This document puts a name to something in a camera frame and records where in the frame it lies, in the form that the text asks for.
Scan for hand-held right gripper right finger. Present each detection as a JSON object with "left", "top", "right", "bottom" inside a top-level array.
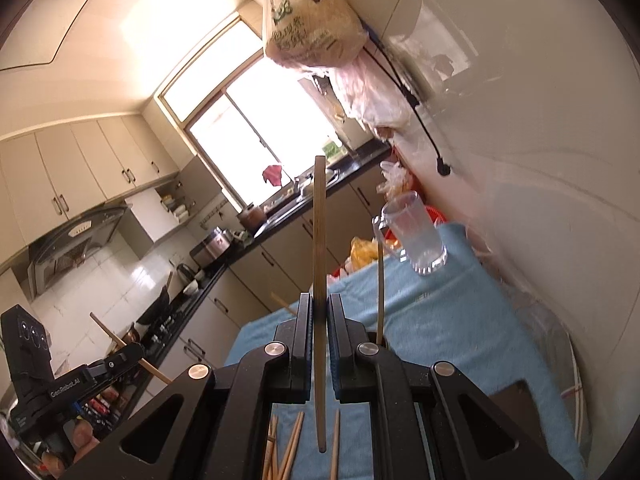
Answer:
[{"left": 326, "top": 293, "right": 576, "bottom": 480}]

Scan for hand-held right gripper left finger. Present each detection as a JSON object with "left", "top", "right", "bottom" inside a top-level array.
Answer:
[{"left": 57, "top": 292, "right": 317, "bottom": 480}]

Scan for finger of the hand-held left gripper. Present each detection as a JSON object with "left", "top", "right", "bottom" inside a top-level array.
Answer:
[{"left": 91, "top": 341, "right": 147, "bottom": 384}]

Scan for wooden chopstick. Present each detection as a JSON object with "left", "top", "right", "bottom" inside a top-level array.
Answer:
[
  {"left": 89, "top": 311, "right": 174, "bottom": 386},
  {"left": 315, "top": 155, "right": 329, "bottom": 454}
]

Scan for bunch of wooden chopsticks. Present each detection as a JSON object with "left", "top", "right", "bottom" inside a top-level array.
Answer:
[{"left": 261, "top": 241, "right": 387, "bottom": 480}]

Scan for person's left hand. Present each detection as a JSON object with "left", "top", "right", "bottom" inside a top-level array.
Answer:
[{"left": 41, "top": 419, "right": 102, "bottom": 479}]

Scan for black gas stove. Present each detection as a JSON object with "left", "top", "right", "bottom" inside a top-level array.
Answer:
[{"left": 130, "top": 309, "right": 192, "bottom": 357}]

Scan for black wok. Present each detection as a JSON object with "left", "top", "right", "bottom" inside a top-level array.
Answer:
[{"left": 135, "top": 284, "right": 172, "bottom": 326}]

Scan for beige base cabinets black countertop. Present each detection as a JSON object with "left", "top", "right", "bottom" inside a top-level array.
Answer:
[{"left": 134, "top": 139, "right": 427, "bottom": 392}]

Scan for yellow plastic bag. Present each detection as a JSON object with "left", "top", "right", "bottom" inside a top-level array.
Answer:
[{"left": 349, "top": 236, "right": 397, "bottom": 272}]

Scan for blue table cloth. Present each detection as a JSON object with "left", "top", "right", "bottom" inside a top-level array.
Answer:
[{"left": 222, "top": 220, "right": 587, "bottom": 480}]

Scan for grey range hood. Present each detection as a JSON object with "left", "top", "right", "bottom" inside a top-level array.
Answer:
[{"left": 27, "top": 204, "right": 129, "bottom": 302}]

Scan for clear glass mug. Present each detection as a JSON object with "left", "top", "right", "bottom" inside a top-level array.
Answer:
[{"left": 371, "top": 190, "right": 449, "bottom": 277}]

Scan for silver rice cooker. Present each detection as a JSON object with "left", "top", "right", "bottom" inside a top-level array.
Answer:
[{"left": 189, "top": 226, "right": 234, "bottom": 269}]

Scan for brown cooking pot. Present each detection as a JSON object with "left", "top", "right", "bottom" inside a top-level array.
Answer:
[{"left": 237, "top": 204, "right": 269, "bottom": 234}]

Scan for stack of white dishes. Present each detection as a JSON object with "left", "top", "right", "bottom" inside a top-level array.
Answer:
[{"left": 159, "top": 194, "right": 191, "bottom": 222}]

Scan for red plastic basin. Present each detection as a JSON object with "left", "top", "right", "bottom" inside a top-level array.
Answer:
[{"left": 421, "top": 204, "right": 449, "bottom": 227}]

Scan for beige upper cabinets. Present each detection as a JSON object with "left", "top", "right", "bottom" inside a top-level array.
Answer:
[{"left": 0, "top": 111, "right": 182, "bottom": 262}]

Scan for kitchen window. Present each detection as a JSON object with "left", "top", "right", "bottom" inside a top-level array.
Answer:
[{"left": 156, "top": 12, "right": 352, "bottom": 212}]

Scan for clear hanging plastic bags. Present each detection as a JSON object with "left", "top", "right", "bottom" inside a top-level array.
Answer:
[{"left": 326, "top": 54, "right": 417, "bottom": 134}]

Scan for tan printed plastic bag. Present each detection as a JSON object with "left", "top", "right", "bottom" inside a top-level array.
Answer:
[{"left": 263, "top": 0, "right": 369, "bottom": 69}]

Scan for ceiling light panel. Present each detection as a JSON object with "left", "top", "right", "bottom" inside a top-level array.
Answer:
[{"left": 0, "top": 0, "right": 94, "bottom": 72}]

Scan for long black power cable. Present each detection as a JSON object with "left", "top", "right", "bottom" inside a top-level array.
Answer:
[{"left": 361, "top": 34, "right": 454, "bottom": 179}]

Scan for short black power cable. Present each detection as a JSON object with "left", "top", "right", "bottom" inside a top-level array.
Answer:
[{"left": 369, "top": 29, "right": 421, "bottom": 109}]

